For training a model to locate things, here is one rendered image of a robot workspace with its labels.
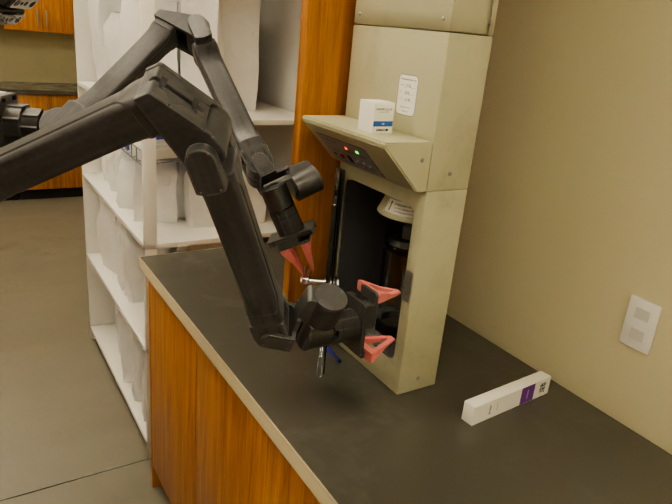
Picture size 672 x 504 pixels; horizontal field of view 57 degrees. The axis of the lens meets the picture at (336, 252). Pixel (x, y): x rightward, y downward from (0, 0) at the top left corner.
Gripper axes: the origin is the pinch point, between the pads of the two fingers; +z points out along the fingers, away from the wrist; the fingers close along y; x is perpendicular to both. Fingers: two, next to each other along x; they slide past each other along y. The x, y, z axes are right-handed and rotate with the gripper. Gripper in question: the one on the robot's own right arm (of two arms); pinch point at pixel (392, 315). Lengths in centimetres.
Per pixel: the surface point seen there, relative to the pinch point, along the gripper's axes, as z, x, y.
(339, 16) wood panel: 11, 46, 52
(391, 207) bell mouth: 14.2, 22.0, 13.8
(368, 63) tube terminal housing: 12, 33, 43
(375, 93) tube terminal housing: 12.1, 29.7, 37.4
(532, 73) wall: 55, 25, 44
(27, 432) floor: -51, 163, -120
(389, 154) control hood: 1.9, 9.2, 28.6
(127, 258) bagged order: -8, 167, -48
